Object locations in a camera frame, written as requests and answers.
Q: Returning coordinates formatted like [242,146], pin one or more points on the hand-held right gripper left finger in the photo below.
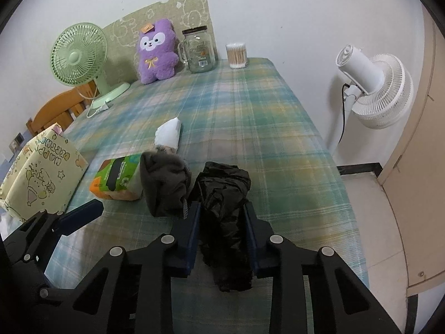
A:
[191,243]

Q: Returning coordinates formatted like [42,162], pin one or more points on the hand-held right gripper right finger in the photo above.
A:
[252,243]

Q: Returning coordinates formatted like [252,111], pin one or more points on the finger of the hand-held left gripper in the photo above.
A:
[83,212]
[34,224]

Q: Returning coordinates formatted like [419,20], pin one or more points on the green orange tissue pack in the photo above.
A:
[118,177]

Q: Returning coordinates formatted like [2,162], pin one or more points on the black cloth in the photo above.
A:
[222,195]

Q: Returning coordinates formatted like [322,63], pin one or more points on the yellow printed box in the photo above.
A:
[45,167]

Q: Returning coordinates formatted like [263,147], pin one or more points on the grey cloth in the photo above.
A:
[163,181]

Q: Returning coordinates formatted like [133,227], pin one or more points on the wooden bed headboard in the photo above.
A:
[52,111]

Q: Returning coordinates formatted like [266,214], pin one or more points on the white crumpled tissue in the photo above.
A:
[168,134]

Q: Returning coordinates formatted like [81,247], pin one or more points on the plaid tablecloth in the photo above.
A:
[243,128]

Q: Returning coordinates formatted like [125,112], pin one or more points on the green desk fan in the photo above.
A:
[78,55]

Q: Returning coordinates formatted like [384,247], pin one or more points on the purple plush toy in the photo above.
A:
[156,59]

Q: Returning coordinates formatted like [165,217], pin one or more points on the cotton swab container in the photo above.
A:
[237,57]

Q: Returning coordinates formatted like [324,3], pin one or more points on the beige door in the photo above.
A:
[431,181]

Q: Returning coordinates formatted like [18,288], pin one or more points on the glass mug jar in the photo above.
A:
[200,52]

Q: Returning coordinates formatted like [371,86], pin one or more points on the white standing fan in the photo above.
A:
[386,87]

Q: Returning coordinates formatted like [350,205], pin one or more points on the green patterned board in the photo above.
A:
[167,7]

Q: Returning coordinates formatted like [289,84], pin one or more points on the wall socket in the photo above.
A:
[16,142]

